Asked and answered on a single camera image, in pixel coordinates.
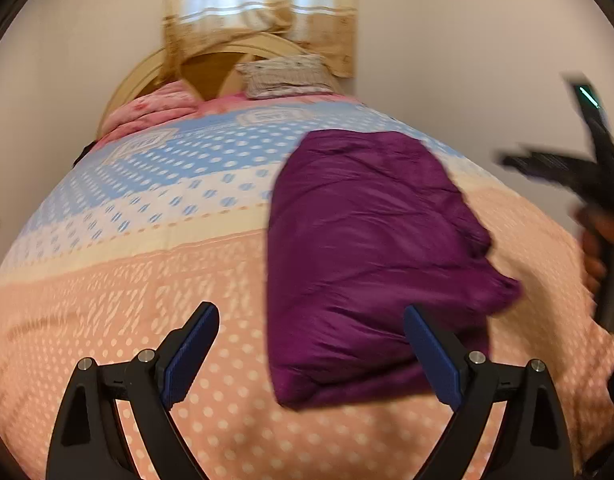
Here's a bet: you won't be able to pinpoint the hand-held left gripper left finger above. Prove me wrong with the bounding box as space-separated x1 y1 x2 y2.
46 301 221 480

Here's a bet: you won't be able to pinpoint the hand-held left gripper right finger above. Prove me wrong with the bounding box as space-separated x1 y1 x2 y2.
403 304 573 480

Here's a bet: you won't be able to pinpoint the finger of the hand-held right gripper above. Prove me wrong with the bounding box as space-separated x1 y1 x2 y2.
501 146 590 187

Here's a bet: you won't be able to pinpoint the purple puffer jacket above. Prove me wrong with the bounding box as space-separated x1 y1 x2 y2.
266 130 523 410

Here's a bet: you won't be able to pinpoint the person's right hand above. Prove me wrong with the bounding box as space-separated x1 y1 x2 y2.
576 207 614 306

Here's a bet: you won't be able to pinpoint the pink and blue dotted blanket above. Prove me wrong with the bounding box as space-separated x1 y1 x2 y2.
0 92 614 480

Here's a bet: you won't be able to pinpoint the folded pink floral quilt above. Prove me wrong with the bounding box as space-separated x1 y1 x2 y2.
101 80 204 136

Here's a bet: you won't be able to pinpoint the grey patterned pillow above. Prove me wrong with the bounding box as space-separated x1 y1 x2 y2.
235 54 334 99

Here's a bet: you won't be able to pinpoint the cream wooden arched headboard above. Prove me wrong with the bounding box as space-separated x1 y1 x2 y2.
95 31 308 141

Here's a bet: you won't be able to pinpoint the beige floral curtain behind headboard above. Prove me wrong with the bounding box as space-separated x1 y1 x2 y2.
159 0 360 79

